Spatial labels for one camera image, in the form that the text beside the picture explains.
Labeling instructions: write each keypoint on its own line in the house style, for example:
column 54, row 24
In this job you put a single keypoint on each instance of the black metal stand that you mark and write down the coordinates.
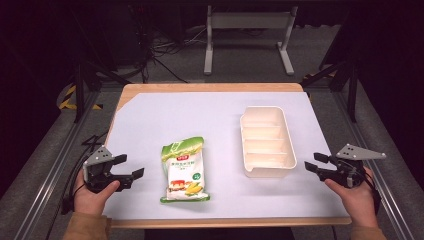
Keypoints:
column 351, row 93
column 79, row 96

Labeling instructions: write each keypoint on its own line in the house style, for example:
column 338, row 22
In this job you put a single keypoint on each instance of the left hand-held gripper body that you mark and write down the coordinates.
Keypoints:
column 96, row 163

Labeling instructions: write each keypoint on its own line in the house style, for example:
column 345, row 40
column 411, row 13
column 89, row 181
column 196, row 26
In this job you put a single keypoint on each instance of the aluminium rail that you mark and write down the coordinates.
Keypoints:
column 56, row 166
column 373, row 166

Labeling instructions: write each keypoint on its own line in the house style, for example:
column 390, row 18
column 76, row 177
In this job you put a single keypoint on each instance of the yellow and black hazard tape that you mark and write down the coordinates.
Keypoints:
column 68, row 100

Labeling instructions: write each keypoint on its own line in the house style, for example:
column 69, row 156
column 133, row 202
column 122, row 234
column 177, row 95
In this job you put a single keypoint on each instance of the white metal desk frame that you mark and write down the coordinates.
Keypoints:
column 250, row 20

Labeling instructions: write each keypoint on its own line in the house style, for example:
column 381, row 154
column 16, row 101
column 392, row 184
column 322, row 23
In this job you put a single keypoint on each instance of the white divided plastic container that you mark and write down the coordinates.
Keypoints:
column 266, row 143

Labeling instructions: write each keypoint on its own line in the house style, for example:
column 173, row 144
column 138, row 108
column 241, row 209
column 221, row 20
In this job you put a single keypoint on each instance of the white table mat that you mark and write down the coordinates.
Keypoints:
column 200, row 113

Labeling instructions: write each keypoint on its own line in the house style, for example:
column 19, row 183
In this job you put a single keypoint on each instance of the green and white starch bag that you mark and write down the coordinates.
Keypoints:
column 184, row 170

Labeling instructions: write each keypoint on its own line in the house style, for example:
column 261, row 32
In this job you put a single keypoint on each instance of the person's left hand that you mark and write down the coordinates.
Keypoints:
column 90, row 201

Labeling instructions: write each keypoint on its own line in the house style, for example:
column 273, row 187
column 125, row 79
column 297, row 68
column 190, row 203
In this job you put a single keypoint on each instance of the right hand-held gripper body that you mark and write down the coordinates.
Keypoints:
column 348, row 166

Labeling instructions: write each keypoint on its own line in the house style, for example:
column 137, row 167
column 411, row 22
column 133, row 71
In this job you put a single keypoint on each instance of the person's right hand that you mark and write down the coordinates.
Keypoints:
column 360, row 203

